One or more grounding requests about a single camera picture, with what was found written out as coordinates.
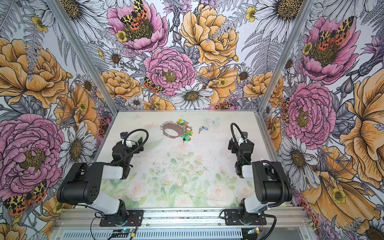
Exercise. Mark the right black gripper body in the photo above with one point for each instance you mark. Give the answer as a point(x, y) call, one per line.
point(237, 147)

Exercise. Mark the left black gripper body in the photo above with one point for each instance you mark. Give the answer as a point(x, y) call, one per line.
point(132, 146)

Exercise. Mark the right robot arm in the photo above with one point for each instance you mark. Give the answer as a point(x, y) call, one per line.
point(271, 185)

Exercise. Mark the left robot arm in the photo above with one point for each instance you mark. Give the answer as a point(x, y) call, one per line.
point(82, 184)

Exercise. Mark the key with blue tag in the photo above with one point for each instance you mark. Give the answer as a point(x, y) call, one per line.
point(202, 128)

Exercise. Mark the green circuit board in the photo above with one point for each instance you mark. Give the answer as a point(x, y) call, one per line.
point(123, 234)

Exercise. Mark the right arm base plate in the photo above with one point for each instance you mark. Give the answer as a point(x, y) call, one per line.
point(236, 217)

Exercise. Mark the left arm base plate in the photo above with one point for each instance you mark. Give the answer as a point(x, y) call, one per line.
point(132, 218)

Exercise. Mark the aluminium front rail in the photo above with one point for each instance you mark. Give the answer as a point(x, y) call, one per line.
point(175, 218)

